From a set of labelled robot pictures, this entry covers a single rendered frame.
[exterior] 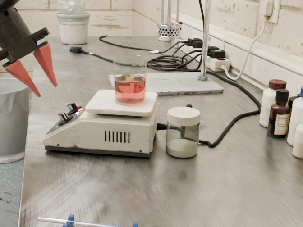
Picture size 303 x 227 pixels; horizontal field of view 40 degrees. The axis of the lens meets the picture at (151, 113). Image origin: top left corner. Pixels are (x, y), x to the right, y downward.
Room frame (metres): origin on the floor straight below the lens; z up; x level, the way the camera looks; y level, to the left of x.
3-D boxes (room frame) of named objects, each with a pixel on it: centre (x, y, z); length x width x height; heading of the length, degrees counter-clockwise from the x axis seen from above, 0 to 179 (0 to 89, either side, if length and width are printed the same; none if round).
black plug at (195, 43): (1.54, -0.16, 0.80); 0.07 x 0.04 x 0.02; 104
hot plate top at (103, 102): (0.73, 0.05, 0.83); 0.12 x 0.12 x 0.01; 84
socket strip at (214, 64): (1.52, -0.18, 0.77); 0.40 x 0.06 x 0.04; 14
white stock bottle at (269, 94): (0.85, -0.27, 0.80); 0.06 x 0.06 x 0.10
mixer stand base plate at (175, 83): (1.15, -0.03, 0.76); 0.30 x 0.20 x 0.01; 104
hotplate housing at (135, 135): (0.73, 0.08, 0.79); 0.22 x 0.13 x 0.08; 84
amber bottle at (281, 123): (0.79, -0.26, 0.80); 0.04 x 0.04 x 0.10
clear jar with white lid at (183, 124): (0.69, -0.06, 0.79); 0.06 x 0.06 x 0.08
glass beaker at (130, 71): (0.72, 0.04, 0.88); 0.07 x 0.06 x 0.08; 62
